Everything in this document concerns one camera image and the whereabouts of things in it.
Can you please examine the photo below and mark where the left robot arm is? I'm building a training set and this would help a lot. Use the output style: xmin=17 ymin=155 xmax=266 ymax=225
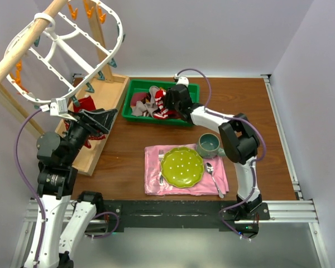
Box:
xmin=24 ymin=109 xmax=118 ymax=267

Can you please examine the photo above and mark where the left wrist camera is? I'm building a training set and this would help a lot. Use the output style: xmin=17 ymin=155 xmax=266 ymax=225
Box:
xmin=40 ymin=98 xmax=77 ymax=121

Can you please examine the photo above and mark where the silver fork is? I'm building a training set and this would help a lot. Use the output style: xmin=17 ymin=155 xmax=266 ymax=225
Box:
xmin=158 ymin=149 xmax=164 ymax=186

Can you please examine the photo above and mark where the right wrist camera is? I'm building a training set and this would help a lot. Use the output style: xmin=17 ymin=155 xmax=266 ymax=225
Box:
xmin=174 ymin=74 xmax=189 ymax=87

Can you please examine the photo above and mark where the silver spoon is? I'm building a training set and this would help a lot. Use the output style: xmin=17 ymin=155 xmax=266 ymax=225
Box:
xmin=205 ymin=162 xmax=224 ymax=198

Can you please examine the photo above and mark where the green scalloped plate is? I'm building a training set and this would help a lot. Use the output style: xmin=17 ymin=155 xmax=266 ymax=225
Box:
xmin=161 ymin=147 xmax=204 ymax=188

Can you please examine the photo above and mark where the teal ceramic mug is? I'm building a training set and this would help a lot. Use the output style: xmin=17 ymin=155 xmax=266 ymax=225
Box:
xmin=196 ymin=133 xmax=226 ymax=159

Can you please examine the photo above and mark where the brown white striped sock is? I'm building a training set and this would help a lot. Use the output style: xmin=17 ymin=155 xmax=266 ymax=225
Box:
xmin=131 ymin=101 xmax=157 ymax=117
xmin=146 ymin=86 xmax=160 ymax=113

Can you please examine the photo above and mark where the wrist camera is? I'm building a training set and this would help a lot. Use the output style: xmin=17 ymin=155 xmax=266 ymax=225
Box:
xmin=174 ymin=74 xmax=189 ymax=87
xmin=40 ymin=98 xmax=77 ymax=121

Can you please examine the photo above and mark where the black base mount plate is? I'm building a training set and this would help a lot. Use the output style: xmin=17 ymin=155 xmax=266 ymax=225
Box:
xmin=98 ymin=200 xmax=271 ymax=236

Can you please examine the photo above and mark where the purple yellow striped sock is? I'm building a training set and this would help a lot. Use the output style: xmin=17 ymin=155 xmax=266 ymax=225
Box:
xmin=130 ymin=92 xmax=146 ymax=107

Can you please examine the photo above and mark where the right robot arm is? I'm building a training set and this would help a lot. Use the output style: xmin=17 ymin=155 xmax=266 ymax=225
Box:
xmin=164 ymin=84 xmax=262 ymax=219

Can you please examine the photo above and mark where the red white striped sock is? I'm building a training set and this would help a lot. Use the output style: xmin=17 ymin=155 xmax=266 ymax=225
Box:
xmin=152 ymin=109 xmax=176 ymax=119
xmin=155 ymin=89 xmax=166 ymax=111

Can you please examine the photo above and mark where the green plastic tray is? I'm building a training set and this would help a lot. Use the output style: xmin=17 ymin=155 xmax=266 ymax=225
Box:
xmin=122 ymin=79 xmax=191 ymax=127

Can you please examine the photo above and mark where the red patterned sock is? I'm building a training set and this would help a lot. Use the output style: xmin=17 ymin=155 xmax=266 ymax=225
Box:
xmin=84 ymin=135 xmax=106 ymax=149
xmin=73 ymin=95 xmax=96 ymax=112

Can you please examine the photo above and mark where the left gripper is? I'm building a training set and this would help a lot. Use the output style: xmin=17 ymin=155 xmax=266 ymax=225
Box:
xmin=63 ymin=107 xmax=117 ymax=164

